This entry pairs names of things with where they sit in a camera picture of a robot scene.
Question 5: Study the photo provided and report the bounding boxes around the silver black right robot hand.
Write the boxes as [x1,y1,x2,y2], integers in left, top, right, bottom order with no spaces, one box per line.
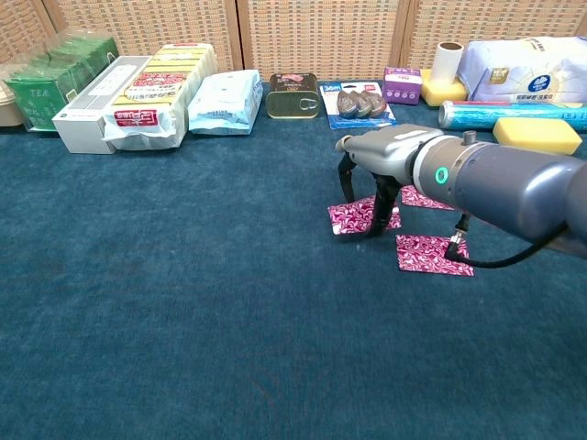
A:
[334,123,445,237]

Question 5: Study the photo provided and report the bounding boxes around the blue correction tape blister pack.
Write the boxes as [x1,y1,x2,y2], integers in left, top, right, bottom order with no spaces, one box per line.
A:
[319,81,398,131]

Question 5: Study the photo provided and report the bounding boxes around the small purple box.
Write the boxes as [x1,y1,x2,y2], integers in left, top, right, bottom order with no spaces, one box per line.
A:
[382,66,423,105]

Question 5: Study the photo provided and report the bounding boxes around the blue cling wrap roll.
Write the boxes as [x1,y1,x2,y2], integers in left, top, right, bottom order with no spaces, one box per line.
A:
[438,100,587,134]

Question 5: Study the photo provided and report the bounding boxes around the white paper roll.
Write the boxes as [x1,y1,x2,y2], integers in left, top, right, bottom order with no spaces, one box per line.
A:
[430,41,465,88]

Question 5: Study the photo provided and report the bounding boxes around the black gold luncheon meat can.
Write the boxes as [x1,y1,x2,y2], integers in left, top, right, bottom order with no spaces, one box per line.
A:
[265,71,321,120]

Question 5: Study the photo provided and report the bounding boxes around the wicker folding screen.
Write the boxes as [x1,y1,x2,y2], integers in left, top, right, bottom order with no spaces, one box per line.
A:
[0,0,587,83]

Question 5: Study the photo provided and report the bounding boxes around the yellow sponge green scourer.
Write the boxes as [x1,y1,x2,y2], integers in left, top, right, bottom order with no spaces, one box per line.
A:
[492,116,583,156]

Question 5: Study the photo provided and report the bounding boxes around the large white tissue pack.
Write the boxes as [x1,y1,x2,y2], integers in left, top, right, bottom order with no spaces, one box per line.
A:
[458,36,587,105]

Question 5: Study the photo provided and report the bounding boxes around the light blue wet wipes pack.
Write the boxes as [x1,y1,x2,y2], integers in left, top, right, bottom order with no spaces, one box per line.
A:
[187,69,264,137]

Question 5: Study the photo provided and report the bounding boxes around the teal table mat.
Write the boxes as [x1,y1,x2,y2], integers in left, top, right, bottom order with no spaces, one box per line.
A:
[0,81,587,440]

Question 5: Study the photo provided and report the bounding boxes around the yellow sponge multipack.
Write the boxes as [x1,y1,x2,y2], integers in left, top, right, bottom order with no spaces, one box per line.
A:
[103,43,219,151]

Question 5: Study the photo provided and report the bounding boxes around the white power strip box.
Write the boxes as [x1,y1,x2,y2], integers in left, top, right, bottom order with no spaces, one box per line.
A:
[51,55,153,155]

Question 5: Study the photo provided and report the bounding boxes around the clear box green tea bags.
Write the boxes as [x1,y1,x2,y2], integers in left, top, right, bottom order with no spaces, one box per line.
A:
[2,30,120,133]

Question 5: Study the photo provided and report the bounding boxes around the beige lunch container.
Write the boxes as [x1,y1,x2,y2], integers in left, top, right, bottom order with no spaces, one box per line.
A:
[0,80,27,128]

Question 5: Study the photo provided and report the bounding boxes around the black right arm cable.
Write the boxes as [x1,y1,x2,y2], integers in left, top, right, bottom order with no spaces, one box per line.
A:
[443,213,570,270]

